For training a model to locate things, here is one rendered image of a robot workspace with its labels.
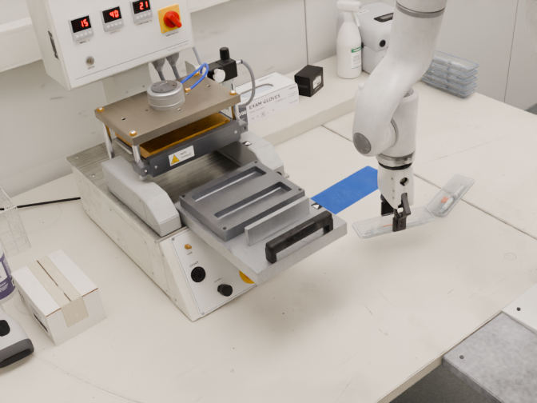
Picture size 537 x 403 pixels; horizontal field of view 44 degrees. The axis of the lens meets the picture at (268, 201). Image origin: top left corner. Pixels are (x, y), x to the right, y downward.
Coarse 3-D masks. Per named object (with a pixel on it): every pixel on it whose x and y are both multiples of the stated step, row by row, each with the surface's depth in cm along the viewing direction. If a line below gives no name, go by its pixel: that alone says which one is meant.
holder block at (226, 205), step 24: (240, 168) 143; (264, 168) 142; (192, 192) 137; (216, 192) 139; (240, 192) 135; (264, 192) 136; (288, 192) 134; (216, 216) 130; (240, 216) 131; (264, 216) 130
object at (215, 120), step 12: (204, 120) 148; (216, 120) 148; (228, 120) 148; (180, 132) 145; (192, 132) 144; (204, 132) 145; (144, 144) 142; (156, 144) 141; (168, 144) 141; (144, 156) 142
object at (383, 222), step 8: (416, 208) 156; (424, 208) 156; (384, 216) 154; (392, 216) 154; (408, 216) 154; (416, 216) 153; (424, 216) 153; (432, 216) 153; (360, 224) 153; (368, 224) 152; (376, 224) 152; (384, 224) 152; (408, 224) 151; (360, 232) 150; (368, 232) 150
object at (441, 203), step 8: (456, 176) 173; (464, 176) 173; (448, 184) 170; (456, 184) 170; (464, 184) 170; (440, 192) 168; (448, 192) 168; (456, 192) 167; (432, 200) 165; (440, 200) 165; (448, 200) 165; (456, 200) 165; (432, 208) 163; (440, 208) 162; (448, 208) 162
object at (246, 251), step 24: (192, 216) 134; (288, 216) 128; (312, 216) 131; (336, 216) 130; (216, 240) 127; (240, 240) 126; (264, 240) 126; (312, 240) 125; (240, 264) 122; (264, 264) 120; (288, 264) 123
